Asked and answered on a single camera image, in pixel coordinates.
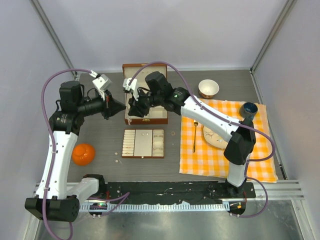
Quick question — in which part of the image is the brown open jewelry box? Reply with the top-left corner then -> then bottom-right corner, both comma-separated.
122,63 -> 168,125

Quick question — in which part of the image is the yellow checkered cloth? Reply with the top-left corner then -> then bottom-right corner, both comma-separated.
179,98 -> 278,183

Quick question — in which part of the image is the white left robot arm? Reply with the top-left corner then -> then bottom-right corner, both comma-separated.
24,76 -> 126,222

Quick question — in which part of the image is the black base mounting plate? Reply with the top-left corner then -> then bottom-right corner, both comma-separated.
89,181 -> 256,205

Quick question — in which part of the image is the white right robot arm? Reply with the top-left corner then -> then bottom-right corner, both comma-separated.
122,71 -> 256,198

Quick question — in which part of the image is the white slotted cable duct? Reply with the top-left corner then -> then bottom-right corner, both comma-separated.
79,201 -> 230,213

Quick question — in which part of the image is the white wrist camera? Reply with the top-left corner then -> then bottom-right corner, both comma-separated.
122,78 -> 139,100
89,70 -> 112,100

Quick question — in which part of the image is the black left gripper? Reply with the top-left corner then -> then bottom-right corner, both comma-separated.
77,89 -> 127,120

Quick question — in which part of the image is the orange upturned bowl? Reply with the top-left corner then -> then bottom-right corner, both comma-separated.
71,143 -> 96,166

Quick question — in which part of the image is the white ceramic bowl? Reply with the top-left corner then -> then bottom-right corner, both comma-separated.
198,79 -> 220,99

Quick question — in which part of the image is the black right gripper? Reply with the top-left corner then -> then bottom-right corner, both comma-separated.
128,88 -> 163,119

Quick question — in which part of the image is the dark blue mug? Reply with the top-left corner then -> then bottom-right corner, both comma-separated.
239,102 -> 258,121

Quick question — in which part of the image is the decorated ceramic plate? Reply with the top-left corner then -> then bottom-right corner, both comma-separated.
203,126 -> 228,150

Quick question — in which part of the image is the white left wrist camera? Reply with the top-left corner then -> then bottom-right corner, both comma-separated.
89,70 -> 112,100

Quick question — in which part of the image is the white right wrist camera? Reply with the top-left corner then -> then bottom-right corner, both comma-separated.
122,78 -> 139,100

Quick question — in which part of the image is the gold fork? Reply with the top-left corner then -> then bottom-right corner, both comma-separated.
192,120 -> 199,153

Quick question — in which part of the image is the brown jewelry tray insert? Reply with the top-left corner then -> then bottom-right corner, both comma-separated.
121,129 -> 165,159

